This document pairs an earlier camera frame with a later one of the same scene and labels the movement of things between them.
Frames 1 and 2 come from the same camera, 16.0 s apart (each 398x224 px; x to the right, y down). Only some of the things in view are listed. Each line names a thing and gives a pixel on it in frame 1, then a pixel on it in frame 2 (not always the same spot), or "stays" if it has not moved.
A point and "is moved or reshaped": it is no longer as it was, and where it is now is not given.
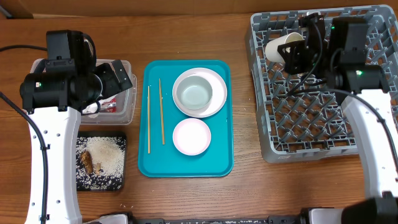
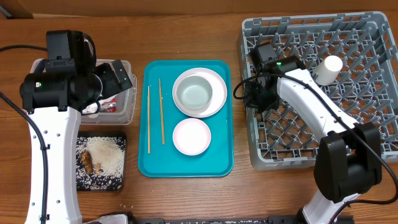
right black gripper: x=290 y=56 to x=273 y=103
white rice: x=108 y=155 stays
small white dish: x=191 y=136 stays
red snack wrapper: x=109 y=106 stays
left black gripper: x=112 y=86 stays
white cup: x=272 y=49 is moved or reshaped
